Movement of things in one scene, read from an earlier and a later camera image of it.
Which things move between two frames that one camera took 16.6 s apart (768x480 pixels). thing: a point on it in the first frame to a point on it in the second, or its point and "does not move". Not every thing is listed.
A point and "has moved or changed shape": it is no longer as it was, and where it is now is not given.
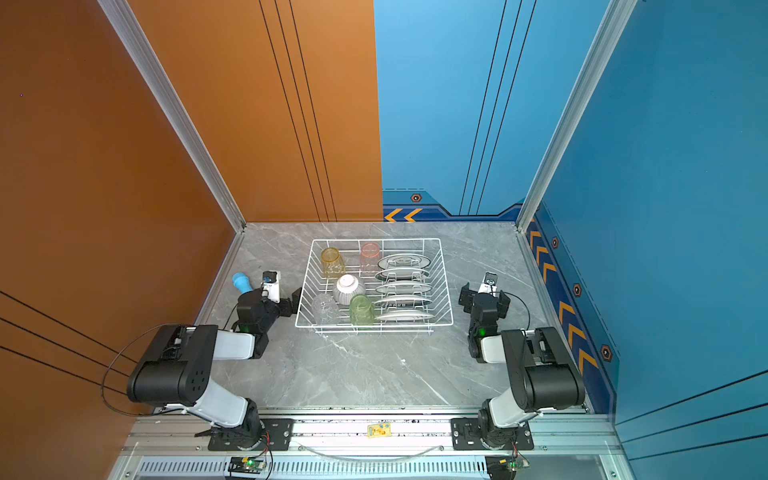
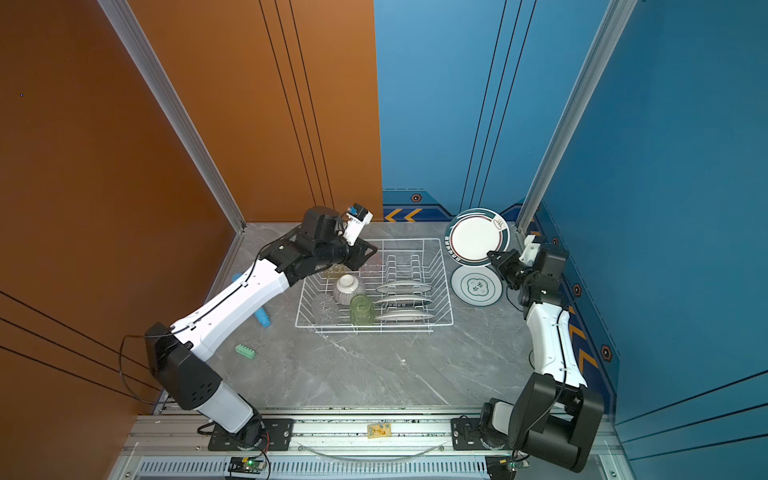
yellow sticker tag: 379,430 does not move
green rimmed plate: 403,261 has moved or changed shape
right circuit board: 504,467 does not move
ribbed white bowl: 347,286 does not move
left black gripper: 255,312 to 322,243
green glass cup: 361,310 does not move
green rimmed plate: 401,274 to 472,233
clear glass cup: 325,309 does not move
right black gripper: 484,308 to 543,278
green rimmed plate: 402,301 does not move
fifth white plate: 405,315 does not move
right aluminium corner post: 615,18 does not move
